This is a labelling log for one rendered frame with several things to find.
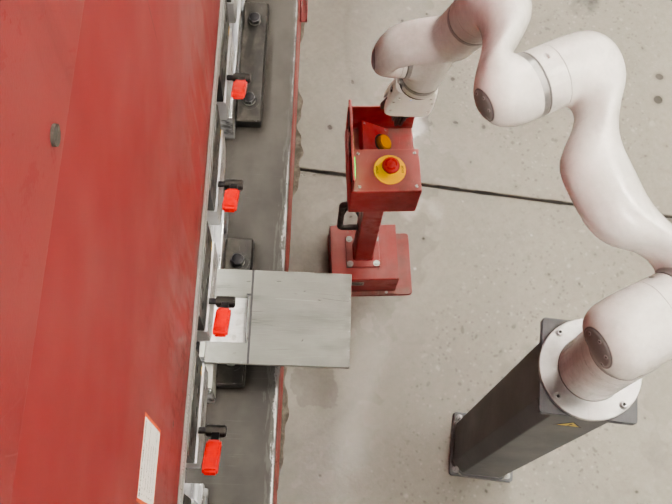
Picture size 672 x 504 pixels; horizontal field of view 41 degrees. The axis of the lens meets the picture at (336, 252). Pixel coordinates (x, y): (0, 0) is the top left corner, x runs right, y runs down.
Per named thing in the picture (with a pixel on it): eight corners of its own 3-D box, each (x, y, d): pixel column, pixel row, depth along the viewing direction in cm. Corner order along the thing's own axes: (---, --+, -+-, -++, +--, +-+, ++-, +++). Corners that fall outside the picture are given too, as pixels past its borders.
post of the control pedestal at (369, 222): (372, 260, 265) (391, 183, 215) (353, 260, 265) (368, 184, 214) (371, 243, 267) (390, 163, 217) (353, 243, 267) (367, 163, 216)
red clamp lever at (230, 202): (238, 204, 140) (243, 177, 148) (212, 203, 140) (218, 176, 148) (238, 214, 141) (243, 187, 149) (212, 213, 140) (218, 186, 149)
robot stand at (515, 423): (514, 420, 263) (637, 328, 169) (511, 483, 257) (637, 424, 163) (452, 412, 263) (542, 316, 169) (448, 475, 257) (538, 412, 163)
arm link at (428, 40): (408, 41, 149) (367, 84, 179) (500, 46, 152) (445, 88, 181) (407, -13, 149) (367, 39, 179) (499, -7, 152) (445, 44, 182)
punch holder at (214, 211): (220, 229, 154) (212, 189, 138) (170, 227, 153) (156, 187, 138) (226, 150, 159) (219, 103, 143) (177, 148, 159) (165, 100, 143)
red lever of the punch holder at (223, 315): (229, 329, 133) (235, 294, 141) (201, 328, 133) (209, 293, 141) (230, 339, 134) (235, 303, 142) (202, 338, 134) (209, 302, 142)
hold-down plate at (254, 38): (261, 128, 194) (260, 121, 191) (236, 127, 194) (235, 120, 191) (268, 10, 205) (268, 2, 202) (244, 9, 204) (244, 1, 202)
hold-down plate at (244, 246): (244, 388, 175) (243, 385, 172) (216, 387, 174) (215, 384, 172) (253, 243, 185) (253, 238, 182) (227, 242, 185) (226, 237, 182)
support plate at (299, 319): (349, 369, 165) (349, 367, 164) (204, 363, 164) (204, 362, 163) (351, 275, 171) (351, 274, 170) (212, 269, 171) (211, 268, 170)
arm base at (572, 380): (640, 326, 170) (680, 297, 152) (640, 427, 163) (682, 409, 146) (539, 313, 169) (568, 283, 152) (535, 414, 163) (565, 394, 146)
